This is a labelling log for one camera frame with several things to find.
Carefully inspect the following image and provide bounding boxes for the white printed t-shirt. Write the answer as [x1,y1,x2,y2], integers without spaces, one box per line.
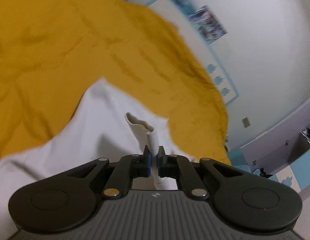
[0,79,182,239]

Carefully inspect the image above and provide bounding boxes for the blue white wardrobe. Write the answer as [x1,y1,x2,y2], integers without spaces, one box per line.
[228,98,310,200]

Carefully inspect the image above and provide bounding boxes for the mustard yellow quilt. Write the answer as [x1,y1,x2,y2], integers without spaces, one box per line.
[0,0,230,164]

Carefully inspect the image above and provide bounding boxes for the white blue-trimmed headboard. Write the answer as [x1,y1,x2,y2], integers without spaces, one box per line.
[146,0,239,106]

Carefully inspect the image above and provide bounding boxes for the beige wall socket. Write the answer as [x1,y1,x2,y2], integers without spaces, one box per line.
[242,117,250,128]

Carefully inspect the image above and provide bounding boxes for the anime wall poster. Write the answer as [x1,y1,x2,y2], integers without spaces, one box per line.
[188,5,227,44]

